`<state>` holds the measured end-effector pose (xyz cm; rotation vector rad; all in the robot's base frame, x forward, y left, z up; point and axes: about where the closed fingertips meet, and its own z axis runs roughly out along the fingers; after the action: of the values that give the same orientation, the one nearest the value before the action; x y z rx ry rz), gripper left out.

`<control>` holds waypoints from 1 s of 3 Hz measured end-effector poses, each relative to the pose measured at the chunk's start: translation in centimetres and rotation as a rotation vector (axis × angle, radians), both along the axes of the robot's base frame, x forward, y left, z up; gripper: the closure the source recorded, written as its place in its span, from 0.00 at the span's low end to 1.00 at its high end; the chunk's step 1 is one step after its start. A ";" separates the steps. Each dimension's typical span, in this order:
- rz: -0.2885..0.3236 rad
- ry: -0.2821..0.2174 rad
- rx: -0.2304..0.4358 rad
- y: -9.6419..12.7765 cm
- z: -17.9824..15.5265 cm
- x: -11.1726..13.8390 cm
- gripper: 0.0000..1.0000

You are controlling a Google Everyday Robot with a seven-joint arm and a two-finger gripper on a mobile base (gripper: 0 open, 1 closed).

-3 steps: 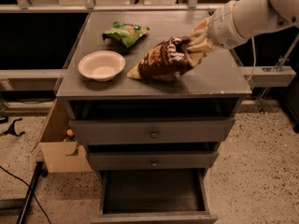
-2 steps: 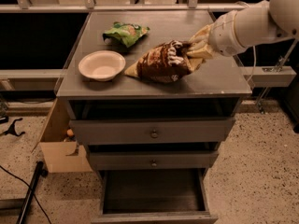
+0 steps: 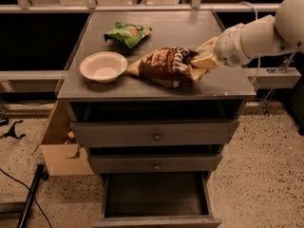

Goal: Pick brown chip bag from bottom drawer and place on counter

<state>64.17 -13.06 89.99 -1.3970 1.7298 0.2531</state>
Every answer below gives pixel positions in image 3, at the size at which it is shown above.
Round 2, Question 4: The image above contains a grey drawer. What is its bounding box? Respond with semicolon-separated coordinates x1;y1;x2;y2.
92;172;221;228
90;154;222;174
71;120;238;147

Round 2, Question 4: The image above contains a grey drawer cabinet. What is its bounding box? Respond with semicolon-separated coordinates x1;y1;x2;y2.
56;9;257;228

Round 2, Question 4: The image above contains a brown chip bag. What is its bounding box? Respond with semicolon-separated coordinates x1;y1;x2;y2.
126;47;208;88

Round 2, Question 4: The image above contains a grey top drawer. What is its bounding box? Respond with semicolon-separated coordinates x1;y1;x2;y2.
71;120;238;147

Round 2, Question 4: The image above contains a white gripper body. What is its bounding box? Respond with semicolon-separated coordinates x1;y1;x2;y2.
214;23;250;67

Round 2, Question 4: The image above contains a cardboard box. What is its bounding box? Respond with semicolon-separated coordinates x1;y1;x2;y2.
37;101;93;176

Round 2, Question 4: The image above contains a grey bottom drawer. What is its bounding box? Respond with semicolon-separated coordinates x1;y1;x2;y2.
92;172;221;228

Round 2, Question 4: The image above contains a grey middle drawer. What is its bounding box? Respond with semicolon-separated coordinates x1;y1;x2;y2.
90;154;222;174

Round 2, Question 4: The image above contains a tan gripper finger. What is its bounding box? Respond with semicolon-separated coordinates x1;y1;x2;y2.
196;37;218;59
191;58;219;70

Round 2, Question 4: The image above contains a white paper bowl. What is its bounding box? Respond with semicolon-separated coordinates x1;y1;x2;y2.
79;51;127;83

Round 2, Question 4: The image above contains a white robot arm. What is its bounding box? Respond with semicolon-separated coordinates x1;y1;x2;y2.
190;0;304;69

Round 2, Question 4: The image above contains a metal rail frame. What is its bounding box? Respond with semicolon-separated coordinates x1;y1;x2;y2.
0;0;282;13

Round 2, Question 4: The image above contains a black clamp on floor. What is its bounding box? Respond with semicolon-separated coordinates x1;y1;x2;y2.
0;120;25;140

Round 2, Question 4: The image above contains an orange ball in box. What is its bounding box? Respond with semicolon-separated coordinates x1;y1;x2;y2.
67;131;76;140

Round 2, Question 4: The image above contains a green chip bag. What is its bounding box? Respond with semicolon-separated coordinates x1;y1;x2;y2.
104;22;152;48

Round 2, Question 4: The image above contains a black pole on floor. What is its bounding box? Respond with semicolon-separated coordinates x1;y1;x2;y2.
16;164;45;228

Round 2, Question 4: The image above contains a black floor cable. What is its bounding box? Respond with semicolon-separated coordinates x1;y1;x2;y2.
0;167;53;228

